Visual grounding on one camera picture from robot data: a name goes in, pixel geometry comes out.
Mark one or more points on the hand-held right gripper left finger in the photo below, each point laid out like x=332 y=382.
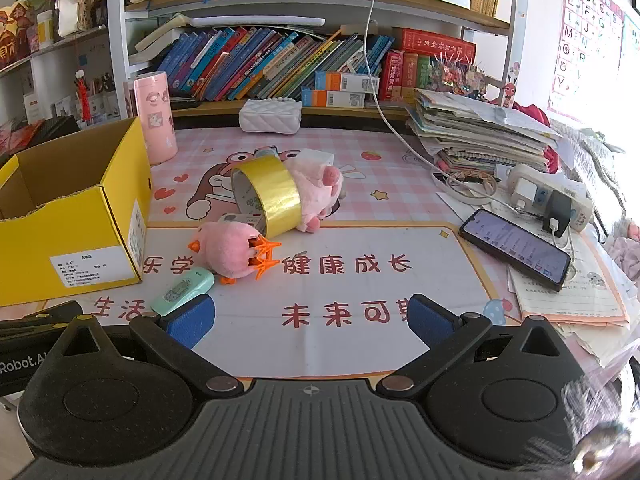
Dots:
x=190 y=317

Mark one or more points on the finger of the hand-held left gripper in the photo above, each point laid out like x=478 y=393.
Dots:
x=45 y=314

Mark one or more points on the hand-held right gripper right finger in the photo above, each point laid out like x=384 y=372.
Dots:
x=430 y=320

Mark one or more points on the mint green correction tape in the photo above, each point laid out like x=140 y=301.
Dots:
x=180 y=290

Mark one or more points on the pink chick plush toy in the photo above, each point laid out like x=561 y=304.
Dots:
x=220 y=247

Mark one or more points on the yellow cardboard box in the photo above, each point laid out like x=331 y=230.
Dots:
x=100 y=230

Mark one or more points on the gold tape roll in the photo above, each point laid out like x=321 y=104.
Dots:
x=275 y=190

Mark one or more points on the pink pig plush toy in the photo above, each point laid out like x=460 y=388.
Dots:
x=317 y=182

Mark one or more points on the small white and red box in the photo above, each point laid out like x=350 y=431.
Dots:
x=235 y=220

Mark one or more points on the black smartphone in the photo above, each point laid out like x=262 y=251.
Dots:
x=515 y=247

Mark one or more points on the pink checked printed tablecloth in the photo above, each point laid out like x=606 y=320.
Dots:
x=400 y=180

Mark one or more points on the loose worksheets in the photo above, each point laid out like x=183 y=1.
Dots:
x=575 y=295

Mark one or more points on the white charger plug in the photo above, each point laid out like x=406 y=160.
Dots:
x=525 y=192

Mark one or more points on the black charger plug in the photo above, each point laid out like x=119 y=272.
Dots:
x=557 y=212

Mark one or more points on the white power strip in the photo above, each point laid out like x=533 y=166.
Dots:
x=577 y=195

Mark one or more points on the stack of notebooks and papers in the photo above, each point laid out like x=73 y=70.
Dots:
x=475 y=125

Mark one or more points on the pink small box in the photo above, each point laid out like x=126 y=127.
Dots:
x=155 y=120

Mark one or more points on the pink fluffy cloth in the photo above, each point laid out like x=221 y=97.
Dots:
x=622 y=252

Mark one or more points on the white tissue pack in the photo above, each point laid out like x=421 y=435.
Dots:
x=270 y=116

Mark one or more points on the orange and white box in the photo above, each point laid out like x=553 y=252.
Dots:
x=330 y=98
x=345 y=81

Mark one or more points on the sparkly colourful crown ornament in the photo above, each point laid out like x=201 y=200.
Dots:
x=462 y=77

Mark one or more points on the row of leaning books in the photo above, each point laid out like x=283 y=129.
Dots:
x=250 y=65

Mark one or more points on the red boxed book set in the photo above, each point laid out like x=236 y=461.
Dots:
x=435 y=45

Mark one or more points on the cream notebook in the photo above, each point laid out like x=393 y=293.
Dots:
x=160 y=35

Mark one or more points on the white and yellow bottle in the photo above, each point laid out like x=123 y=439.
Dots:
x=45 y=27

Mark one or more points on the white bookshelf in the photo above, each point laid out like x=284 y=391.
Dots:
x=117 y=35

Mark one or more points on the white and pink bag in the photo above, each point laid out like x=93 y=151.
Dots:
x=72 y=5

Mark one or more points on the alphabet wall poster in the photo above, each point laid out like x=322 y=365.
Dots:
x=585 y=45

